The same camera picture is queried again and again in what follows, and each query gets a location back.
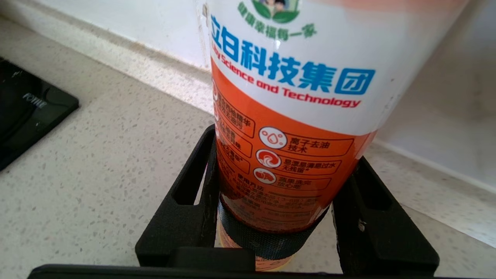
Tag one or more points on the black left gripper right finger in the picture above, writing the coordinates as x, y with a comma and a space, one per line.
387, 240

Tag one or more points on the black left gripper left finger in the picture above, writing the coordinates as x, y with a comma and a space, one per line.
182, 228

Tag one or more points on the orange dish soap bottle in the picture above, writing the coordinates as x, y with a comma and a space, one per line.
294, 116

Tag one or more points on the black induction cooktop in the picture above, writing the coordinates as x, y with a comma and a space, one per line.
27, 112

